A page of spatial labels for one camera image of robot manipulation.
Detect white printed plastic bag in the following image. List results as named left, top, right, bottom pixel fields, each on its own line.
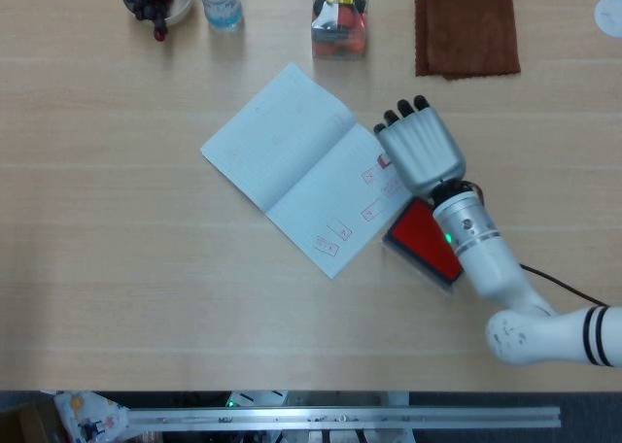
left=52, top=390, right=131, bottom=443

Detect folded brown cloth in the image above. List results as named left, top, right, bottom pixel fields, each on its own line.
left=414, top=0, right=522, bottom=81

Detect red ink pad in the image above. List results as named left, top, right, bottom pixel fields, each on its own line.
left=381, top=197, right=464, bottom=294

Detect white round disc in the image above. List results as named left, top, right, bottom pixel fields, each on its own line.
left=594, top=0, right=622, bottom=39

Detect clear bag of snacks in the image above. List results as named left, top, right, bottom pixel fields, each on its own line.
left=310, top=0, right=369, bottom=61

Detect aluminium rail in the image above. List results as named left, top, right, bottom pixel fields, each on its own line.
left=126, top=405, right=563, bottom=435

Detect clear plastic water bottle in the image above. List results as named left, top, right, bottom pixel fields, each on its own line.
left=192, top=0, right=244, bottom=34

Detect open white notebook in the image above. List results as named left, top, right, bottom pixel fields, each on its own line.
left=199, top=62, right=414, bottom=280

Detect white bowl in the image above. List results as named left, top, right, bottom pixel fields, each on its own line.
left=120, top=0, right=196, bottom=26

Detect brown cardboard box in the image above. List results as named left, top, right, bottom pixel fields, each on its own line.
left=0, top=398, right=64, bottom=443

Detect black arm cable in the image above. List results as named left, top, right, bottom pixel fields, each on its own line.
left=519, top=262, right=608, bottom=308

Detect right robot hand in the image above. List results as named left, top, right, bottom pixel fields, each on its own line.
left=372, top=94, right=467, bottom=199

